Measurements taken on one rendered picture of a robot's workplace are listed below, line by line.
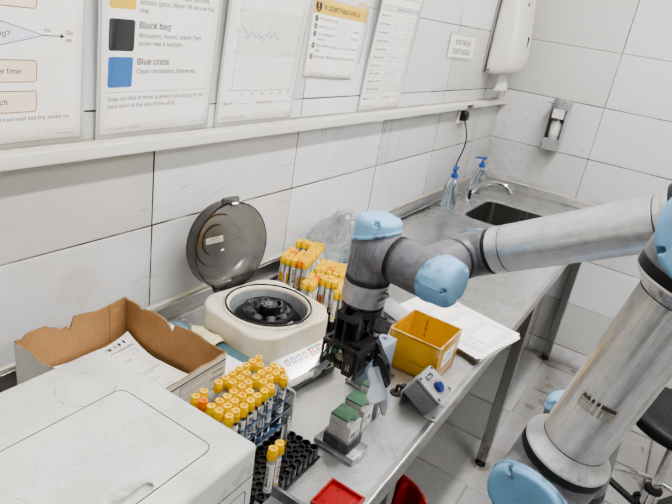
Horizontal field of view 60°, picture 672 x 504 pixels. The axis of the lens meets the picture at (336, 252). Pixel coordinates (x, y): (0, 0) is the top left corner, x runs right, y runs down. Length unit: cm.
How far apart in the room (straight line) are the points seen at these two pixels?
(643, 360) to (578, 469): 18
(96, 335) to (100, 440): 59
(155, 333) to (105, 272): 18
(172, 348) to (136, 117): 46
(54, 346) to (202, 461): 61
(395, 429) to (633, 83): 238
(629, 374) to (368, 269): 39
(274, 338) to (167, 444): 59
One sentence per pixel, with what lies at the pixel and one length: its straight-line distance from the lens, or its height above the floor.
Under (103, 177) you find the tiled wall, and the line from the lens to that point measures 123.
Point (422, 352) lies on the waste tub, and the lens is 136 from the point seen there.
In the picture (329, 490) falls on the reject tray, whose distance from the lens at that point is 108.
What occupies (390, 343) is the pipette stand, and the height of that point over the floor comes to 97.
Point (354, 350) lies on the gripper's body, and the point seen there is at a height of 113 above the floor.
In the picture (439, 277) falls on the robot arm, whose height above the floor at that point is 131.
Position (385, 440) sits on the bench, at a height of 88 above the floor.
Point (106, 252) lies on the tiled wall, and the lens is 129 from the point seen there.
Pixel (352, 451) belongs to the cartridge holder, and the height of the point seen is 89.
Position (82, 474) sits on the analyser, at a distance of 66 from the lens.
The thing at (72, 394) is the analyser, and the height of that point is 117.
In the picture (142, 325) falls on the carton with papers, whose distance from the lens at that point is 126.
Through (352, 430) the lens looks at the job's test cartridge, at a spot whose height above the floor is 94.
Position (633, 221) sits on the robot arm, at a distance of 84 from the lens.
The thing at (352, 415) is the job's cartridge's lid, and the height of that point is 96.
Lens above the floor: 163
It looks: 22 degrees down
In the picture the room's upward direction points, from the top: 9 degrees clockwise
